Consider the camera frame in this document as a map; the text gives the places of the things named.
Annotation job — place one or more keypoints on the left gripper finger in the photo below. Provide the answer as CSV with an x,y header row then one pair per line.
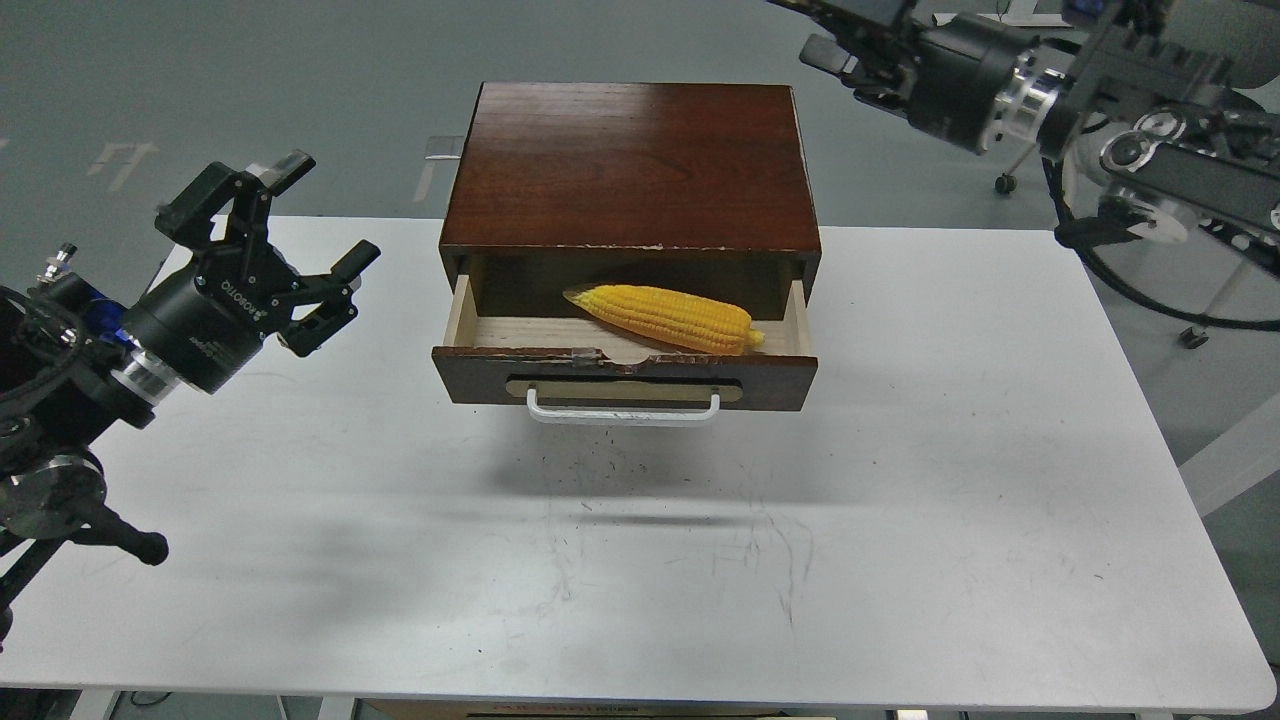
x,y
221,216
316,307

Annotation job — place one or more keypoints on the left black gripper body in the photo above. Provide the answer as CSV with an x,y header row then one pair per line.
x,y
213,315

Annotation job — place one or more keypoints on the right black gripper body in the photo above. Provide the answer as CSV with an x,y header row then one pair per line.
x,y
943,80

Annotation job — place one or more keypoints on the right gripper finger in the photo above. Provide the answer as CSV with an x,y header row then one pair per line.
x,y
870,68

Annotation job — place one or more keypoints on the wooden drawer with white handle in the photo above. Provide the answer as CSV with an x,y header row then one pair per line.
x,y
511,329

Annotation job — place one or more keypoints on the yellow corn cob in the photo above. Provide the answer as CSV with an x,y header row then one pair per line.
x,y
668,316

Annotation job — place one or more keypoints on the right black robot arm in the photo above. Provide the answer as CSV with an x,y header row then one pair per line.
x,y
1186,154

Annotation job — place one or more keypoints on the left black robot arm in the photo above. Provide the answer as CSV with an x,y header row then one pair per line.
x,y
76,362

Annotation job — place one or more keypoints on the dark wooden cabinet box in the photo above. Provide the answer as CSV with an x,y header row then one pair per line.
x,y
613,167

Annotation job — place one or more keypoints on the grey office chair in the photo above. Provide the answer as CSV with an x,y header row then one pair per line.
x,y
1245,31

